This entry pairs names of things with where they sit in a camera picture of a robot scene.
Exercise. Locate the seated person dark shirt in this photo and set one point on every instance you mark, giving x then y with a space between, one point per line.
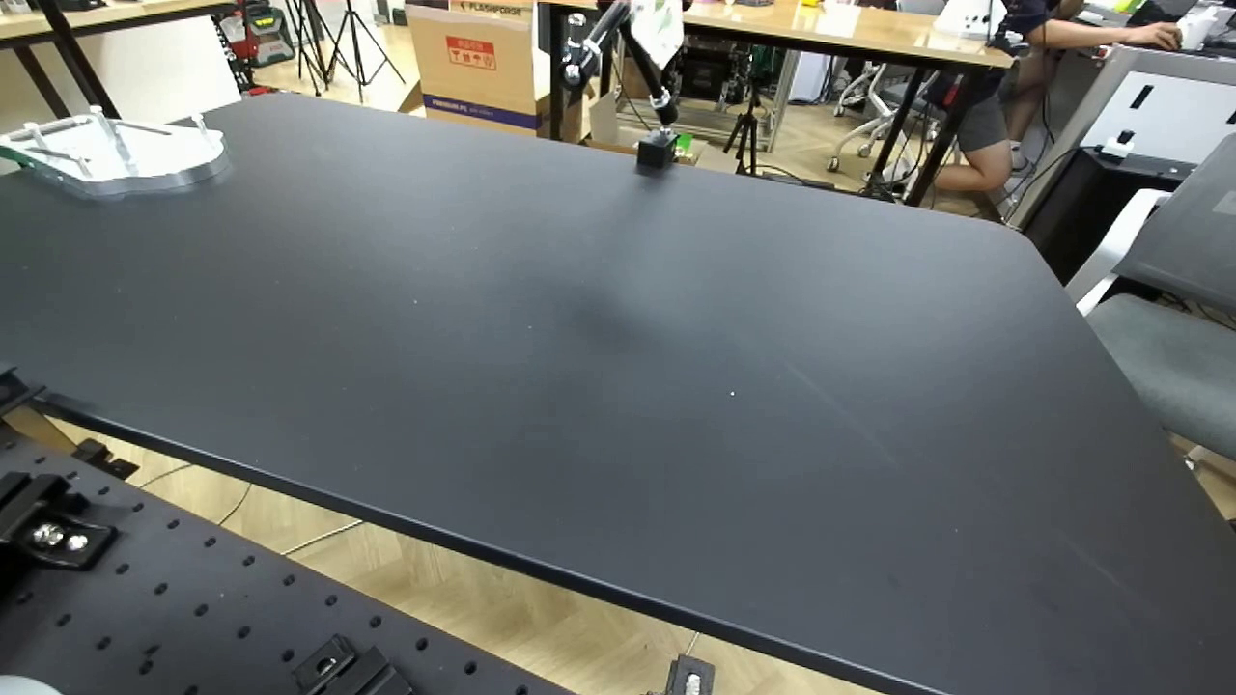
991 121

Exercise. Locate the small black camera tripod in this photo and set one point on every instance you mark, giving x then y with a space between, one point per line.
746 127

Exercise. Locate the wooden desk black legs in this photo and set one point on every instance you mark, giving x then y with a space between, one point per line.
77 16

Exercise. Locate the black articulated rack stand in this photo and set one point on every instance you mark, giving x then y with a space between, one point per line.
657 145

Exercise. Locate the grey robot base cover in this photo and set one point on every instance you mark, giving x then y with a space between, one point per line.
26 686

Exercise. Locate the white board panel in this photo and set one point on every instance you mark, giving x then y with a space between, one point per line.
161 67

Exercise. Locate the black perforated breadboard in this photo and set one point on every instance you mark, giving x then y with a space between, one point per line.
179 605

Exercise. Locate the long wooden table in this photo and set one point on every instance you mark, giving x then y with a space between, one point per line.
836 29

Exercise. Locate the grey office chair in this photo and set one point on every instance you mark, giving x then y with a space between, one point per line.
1179 310

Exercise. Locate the tall black tripod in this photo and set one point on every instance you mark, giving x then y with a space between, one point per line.
348 40

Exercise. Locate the black mount with bolts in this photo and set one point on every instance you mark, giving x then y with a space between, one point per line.
49 530

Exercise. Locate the grey computer cabinet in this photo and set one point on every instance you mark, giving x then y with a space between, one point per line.
1152 115

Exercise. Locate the large cardboard box red label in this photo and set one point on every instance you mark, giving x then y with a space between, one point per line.
474 60

